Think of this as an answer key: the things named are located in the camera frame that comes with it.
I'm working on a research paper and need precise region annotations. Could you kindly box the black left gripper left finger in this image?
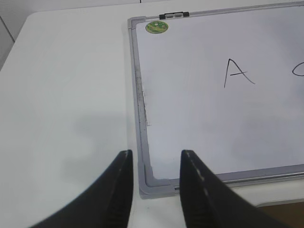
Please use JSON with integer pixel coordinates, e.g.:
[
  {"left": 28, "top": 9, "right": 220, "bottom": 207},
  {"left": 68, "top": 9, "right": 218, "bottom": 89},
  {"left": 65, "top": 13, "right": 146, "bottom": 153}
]
[{"left": 34, "top": 150, "right": 133, "bottom": 228}]

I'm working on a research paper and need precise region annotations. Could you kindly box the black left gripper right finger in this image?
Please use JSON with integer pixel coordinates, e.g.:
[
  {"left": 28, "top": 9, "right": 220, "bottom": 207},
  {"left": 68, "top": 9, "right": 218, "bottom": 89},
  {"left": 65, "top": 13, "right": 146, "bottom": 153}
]
[{"left": 180, "top": 150, "right": 286, "bottom": 228}]

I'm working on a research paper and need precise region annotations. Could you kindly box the round green sticker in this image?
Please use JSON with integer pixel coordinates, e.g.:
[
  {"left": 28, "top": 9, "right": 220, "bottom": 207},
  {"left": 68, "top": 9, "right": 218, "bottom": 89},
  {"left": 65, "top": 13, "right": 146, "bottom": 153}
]
[{"left": 145, "top": 21, "right": 169, "bottom": 34}]

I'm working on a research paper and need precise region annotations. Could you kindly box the white board with grey frame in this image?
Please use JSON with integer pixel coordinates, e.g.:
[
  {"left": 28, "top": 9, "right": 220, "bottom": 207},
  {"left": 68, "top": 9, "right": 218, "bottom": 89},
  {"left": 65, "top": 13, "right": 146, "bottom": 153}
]
[{"left": 128, "top": 1, "right": 304, "bottom": 199}]

